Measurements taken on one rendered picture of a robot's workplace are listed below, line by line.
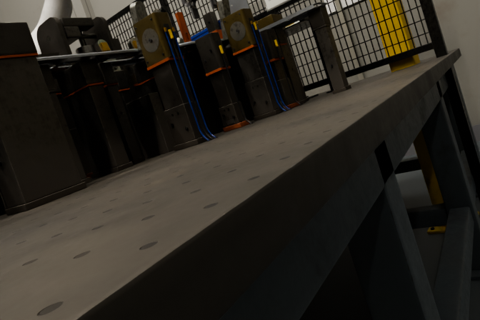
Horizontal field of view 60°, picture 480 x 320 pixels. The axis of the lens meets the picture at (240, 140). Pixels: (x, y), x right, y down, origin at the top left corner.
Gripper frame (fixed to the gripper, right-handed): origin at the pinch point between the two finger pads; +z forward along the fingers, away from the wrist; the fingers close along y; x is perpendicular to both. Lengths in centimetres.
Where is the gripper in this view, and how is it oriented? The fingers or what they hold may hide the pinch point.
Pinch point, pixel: (205, 11)
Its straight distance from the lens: 153.7
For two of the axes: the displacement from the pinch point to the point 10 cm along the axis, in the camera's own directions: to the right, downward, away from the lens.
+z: 3.2, 9.4, 0.7
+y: 7.6, -2.1, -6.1
